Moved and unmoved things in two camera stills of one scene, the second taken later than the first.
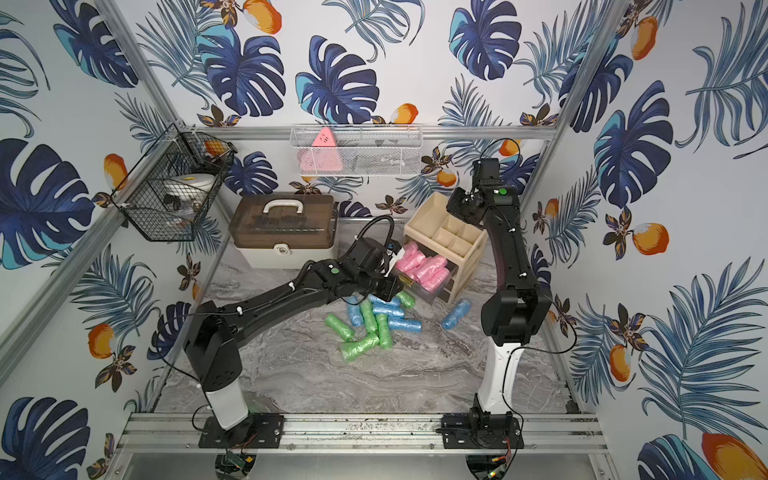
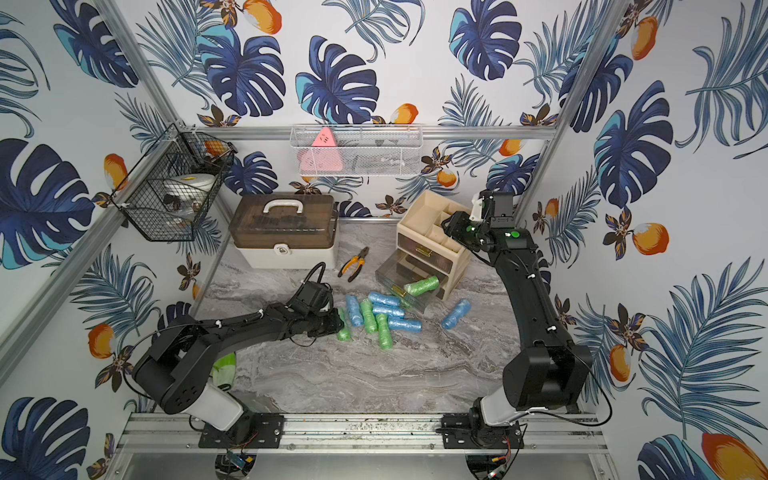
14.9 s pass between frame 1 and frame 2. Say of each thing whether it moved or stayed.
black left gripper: moved
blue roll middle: stayed
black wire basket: stayed
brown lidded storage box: stayed
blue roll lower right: stayed
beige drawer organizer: moved
